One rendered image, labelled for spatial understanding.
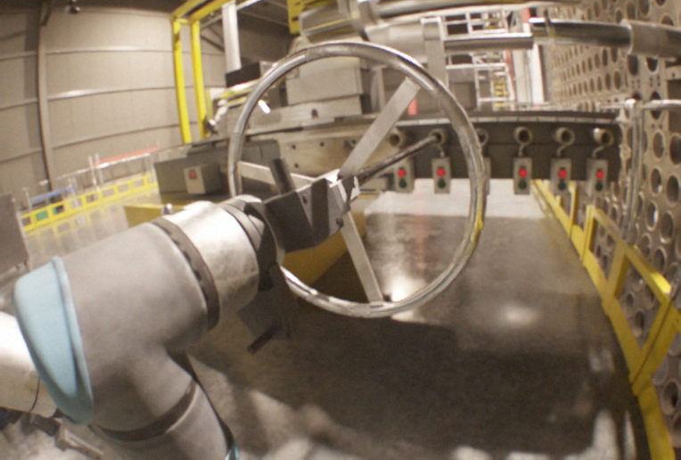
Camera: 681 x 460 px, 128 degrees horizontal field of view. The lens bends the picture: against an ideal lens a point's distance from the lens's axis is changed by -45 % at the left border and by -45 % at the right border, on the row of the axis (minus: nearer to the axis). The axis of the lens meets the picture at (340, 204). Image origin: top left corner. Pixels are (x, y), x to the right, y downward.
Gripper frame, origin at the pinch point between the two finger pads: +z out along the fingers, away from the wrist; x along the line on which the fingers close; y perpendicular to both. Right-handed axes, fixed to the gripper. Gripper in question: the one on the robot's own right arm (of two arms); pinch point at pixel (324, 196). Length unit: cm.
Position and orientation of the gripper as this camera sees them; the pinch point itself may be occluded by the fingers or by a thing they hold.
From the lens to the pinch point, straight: 37.9
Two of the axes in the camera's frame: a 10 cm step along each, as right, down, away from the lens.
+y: -3.6, -9.2, -1.2
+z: 4.5, -2.8, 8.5
